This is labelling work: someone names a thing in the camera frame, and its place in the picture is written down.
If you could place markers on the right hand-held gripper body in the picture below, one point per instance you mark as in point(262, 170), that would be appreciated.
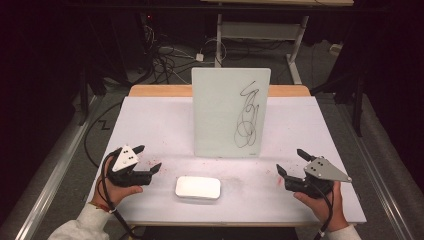
point(321, 171)

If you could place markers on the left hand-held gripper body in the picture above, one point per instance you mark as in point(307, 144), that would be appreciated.
point(125, 159)

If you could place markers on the white whiteboard eraser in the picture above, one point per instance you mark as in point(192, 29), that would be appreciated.
point(198, 187)

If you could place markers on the person's left hand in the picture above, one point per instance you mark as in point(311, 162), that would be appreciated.
point(115, 194)

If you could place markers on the person's right hand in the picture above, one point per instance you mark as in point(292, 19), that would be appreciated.
point(321, 208)

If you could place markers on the white table cover sheet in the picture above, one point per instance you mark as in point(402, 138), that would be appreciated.
point(160, 133)

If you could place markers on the black metal stand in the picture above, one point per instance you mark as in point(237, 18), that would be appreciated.
point(85, 96)
point(358, 100)

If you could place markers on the scribbled white whiteboard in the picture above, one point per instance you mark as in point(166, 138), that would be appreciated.
point(220, 113)

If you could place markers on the white power strip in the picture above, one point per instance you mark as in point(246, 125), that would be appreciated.
point(335, 49)

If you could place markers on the white power adapter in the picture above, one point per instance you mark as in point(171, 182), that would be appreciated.
point(199, 57)

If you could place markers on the grey metal floor rail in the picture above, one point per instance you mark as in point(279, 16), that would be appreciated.
point(376, 173)
point(56, 173)

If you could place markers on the white metal desk frame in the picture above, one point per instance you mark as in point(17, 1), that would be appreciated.
point(260, 31)

